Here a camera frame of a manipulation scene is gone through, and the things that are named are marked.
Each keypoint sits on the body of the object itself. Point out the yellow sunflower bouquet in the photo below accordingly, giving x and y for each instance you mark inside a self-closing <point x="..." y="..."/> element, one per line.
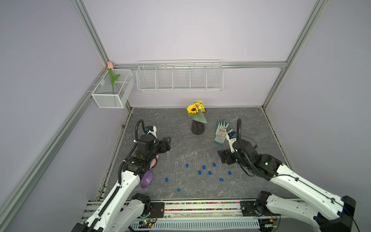
<point x="197" y="112"/>

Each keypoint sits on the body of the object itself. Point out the white mesh wall basket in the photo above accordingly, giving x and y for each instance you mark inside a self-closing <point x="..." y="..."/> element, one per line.
<point x="103" y="95"/>

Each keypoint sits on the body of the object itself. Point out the purple scoop pink handle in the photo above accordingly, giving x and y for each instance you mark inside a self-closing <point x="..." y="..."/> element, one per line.
<point x="148" y="177"/>

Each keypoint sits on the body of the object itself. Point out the green white work glove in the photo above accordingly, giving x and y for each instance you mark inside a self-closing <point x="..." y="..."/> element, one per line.
<point x="221" y="130"/>

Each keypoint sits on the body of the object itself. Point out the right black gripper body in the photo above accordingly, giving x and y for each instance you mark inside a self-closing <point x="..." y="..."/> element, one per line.
<point x="235" y="161"/>

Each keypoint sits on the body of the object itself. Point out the green circuit board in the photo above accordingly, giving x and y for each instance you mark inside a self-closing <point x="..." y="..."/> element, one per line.
<point x="146" y="224"/>

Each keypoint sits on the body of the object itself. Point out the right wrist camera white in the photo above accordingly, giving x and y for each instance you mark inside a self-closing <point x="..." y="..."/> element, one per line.
<point x="232" y="138"/>

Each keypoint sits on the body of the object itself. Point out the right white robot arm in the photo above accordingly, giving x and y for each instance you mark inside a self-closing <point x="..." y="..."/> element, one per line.
<point x="323" y="210"/>

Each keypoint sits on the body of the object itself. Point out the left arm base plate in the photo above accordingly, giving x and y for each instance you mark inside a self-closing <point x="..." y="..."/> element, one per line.
<point x="156" y="210"/>

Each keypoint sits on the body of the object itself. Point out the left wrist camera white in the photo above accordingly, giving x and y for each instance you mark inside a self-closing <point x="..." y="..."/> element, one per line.
<point x="151" y="130"/>

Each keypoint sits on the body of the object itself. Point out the pink artificial tulip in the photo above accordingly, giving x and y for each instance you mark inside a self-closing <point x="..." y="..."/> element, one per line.
<point x="113" y="77"/>

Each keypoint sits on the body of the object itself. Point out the clear test tube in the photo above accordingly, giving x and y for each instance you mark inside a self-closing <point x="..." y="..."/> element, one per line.
<point x="210" y="164"/>

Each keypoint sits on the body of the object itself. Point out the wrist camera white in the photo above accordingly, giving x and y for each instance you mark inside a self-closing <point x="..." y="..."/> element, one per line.
<point x="151" y="130"/>
<point x="232" y="138"/>

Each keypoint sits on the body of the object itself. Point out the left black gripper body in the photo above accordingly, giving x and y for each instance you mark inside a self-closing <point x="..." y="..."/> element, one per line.
<point x="155" y="151"/>

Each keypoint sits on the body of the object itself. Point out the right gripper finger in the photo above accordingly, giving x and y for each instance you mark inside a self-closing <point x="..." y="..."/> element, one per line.
<point x="226" y="159"/>
<point x="223" y="153"/>

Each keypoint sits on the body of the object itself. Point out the dark glass flower vase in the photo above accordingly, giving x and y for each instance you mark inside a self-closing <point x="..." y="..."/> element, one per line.
<point x="197" y="127"/>

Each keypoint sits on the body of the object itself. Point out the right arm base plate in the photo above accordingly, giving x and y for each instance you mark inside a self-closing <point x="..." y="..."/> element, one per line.
<point x="253" y="209"/>

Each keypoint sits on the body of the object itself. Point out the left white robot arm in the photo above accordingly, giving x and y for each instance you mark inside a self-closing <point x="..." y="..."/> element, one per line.
<point x="112" y="215"/>

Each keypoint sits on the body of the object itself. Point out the white wire wall shelf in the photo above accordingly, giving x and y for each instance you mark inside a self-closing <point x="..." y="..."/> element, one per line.
<point x="181" y="76"/>

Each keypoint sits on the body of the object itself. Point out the white vented cable duct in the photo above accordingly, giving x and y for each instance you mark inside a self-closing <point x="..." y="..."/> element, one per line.
<point x="195" y="225"/>

